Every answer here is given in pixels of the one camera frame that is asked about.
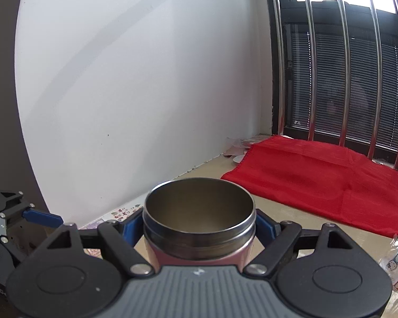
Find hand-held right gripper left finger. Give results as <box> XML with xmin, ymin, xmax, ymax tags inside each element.
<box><xmin>36</xmin><ymin>209</ymin><xmax>155</xmax><ymax>276</ymax></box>

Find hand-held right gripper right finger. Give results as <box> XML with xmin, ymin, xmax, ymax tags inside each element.
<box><xmin>244</xmin><ymin>209</ymin><xmax>357</xmax><ymax>277</ymax></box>

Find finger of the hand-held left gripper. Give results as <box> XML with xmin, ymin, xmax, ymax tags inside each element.
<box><xmin>0</xmin><ymin>230</ymin><xmax>37</xmax><ymax>268</ymax></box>
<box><xmin>0</xmin><ymin>189</ymin><xmax>64</xmax><ymax>228</ymax></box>

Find pink steel cup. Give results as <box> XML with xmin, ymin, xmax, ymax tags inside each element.
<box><xmin>142</xmin><ymin>178</ymin><xmax>257</xmax><ymax>272</ymax></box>

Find cartoon sticker sheet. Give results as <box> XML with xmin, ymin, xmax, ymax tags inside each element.
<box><xmin>81</xmin><ymin>205</ymin><xmax>144</xmax><ymax>231</ymax></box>

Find red cloth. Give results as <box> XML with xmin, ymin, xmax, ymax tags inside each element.
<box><xmin>220</xmin><ymin>135</ymin><xmax>398</xmax><ymax>243</ymax></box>

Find dark window blinds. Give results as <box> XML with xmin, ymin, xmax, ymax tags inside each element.
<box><xmin>283</xmin><ymin>2</ymin><xmax>398</xmax><ymax>153</ymax></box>

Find metal window railing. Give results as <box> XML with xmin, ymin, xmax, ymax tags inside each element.
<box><xmin>267</xmin><ymin>0</ymin><xmax>398</xmax><ymax>171</ymax></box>

